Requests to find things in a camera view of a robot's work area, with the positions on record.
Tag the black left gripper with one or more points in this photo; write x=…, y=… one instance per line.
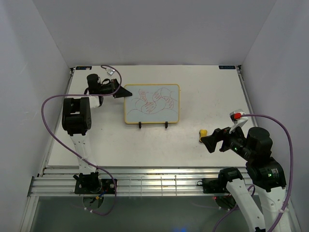
x=121, y=93

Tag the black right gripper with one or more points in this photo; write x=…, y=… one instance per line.
x=210, y=141

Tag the yellow bone-shaped eraser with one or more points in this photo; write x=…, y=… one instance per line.
x=202, y=133

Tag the yellow-framed whiteboard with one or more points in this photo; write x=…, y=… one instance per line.
x=152, y=104

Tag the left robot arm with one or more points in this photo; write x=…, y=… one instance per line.
x=77, y=121

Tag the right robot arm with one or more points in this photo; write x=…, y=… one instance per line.
x=266, y=174

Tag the blue label left corner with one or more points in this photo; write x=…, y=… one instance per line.
x=83, y=68

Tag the blue label corner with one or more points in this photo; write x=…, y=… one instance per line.
x=83, y=68
x=227, y=67

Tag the blue label right corner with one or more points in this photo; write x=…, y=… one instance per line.
x=227, y=67

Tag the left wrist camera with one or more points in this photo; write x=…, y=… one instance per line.
x=110, y=71

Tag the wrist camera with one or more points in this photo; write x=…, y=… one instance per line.
x=238, y=119
x=110, y=71

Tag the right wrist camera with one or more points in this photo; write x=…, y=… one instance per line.
x=238, y=119

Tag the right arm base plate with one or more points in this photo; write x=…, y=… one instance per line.
x=211, y=186

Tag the black wire whiteboard stand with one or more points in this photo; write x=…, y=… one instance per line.
x=152, y=125

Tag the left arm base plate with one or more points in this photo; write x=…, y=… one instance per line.
x=106, y=186

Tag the aluminium table frame rail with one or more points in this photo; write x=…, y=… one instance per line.
x=167, y=162

